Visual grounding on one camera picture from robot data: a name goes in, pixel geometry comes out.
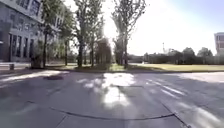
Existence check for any distant tree line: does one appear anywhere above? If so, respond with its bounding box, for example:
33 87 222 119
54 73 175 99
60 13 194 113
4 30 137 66
127 46 224 66

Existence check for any grey asphalt road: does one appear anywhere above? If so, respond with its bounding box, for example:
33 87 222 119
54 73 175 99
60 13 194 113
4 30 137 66
0 69 224 128

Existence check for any dark bush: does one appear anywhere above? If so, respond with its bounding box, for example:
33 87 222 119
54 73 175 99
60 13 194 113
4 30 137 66
30 40 45 70

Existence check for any grey glass-fronted building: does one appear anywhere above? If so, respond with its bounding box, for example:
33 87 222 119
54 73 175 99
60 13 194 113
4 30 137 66
0 0 68 64

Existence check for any kerb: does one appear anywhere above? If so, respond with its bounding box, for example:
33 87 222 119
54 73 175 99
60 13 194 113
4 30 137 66
44 67 224 74

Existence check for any row of trees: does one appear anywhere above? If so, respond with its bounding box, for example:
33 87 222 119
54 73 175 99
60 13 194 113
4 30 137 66
39 0 148 70

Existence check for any white painted road line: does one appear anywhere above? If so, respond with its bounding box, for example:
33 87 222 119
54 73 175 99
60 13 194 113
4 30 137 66
145 78 186 100

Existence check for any pale building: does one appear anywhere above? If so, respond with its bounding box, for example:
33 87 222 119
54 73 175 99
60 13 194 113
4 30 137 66
213 31 224 56

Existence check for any grass lawn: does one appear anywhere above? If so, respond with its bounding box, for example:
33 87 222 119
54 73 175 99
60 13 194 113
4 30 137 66
49 62 224 73

